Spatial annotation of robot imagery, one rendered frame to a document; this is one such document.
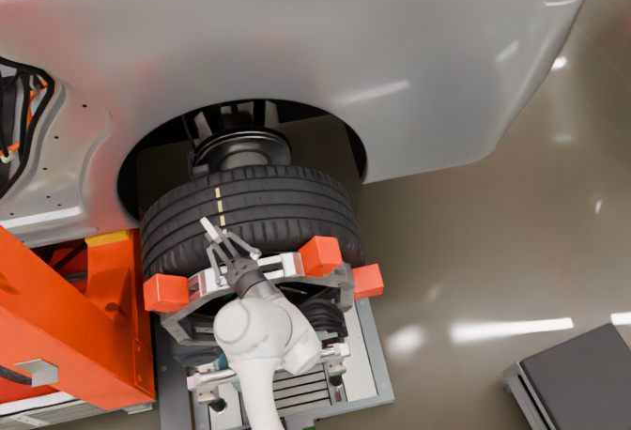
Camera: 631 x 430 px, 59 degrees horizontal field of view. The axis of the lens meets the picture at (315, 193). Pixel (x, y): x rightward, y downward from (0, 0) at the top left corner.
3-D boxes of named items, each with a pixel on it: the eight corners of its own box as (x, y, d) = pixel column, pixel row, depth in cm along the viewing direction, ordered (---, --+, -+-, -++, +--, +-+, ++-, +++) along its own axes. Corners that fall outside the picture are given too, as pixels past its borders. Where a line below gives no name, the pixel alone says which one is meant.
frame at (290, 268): (346, 305, 191) (352, 238, 143) (351, 323, 188) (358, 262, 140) (189, 338, 187) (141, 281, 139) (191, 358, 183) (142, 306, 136)
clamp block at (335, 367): (339, 340, 153) (339, 335, 148) (346, 374, 148) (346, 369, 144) (320, 344, 152) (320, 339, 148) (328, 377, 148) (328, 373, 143)
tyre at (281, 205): (207, 279, 212) (370, 223, 199) (214, 340, 201) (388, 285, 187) (91, 215, 156) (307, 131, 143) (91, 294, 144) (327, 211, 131)
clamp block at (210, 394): (216, 366, 150) (212, 361, 146) (220, 401, 146) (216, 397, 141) (197, 370, 150) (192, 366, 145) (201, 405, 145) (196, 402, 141)
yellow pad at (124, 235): (129, 205, 201) (124, 198, 196) (130, 239, 194) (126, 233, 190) (89, 212, 200) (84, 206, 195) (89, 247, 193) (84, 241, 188)
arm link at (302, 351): (297, 297, 128) (271, 289, 117) (337, 350, 121) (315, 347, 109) (264, 329, 129) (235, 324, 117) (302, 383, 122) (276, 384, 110)
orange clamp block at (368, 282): (347, 277, 171) (376, 271, 171) (353, 301, 167) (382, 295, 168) (347, 268, 165) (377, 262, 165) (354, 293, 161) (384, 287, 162)
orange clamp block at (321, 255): (318, 252, 149) (337, 237, 143) (324, 279, 146) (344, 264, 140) (296, 250, 146) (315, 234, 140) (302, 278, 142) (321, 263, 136)
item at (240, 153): (286, 177, 206) (292, 125, 178) (290, 195, 202) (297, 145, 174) (199, 189, 200) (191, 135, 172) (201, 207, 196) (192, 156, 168)
